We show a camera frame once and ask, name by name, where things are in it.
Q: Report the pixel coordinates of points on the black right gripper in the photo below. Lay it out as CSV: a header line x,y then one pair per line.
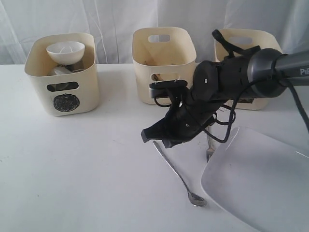
x,y
192,112

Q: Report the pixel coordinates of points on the steel fork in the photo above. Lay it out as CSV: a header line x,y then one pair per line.
x,y
210,149

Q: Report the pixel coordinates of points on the wooden chopstick long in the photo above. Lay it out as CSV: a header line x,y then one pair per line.
x,y
156,77

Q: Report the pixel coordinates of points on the steel spoon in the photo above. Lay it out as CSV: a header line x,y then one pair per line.
x,y
194,199

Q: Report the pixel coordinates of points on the white square plate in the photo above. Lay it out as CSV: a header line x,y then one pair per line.
x,y
261,181

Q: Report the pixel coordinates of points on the stainless steel bowl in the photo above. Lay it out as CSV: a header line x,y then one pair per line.
x,y
62,86

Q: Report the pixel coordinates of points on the steel mug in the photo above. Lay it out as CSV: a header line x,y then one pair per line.
x,y
67,69

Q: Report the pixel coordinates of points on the white round bowl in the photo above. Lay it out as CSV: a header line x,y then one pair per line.
x,y
66,53

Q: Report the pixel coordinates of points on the cream bin with triangle mark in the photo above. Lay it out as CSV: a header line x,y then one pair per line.
x,y
168,51

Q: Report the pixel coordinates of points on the cream bin with circle mark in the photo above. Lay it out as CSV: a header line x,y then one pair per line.
x,y
38,64

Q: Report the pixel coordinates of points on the cream bin with square mark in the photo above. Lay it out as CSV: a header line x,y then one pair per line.
x,y
247,38

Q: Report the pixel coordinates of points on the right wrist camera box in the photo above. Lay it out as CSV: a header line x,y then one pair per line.
x,y
173,89

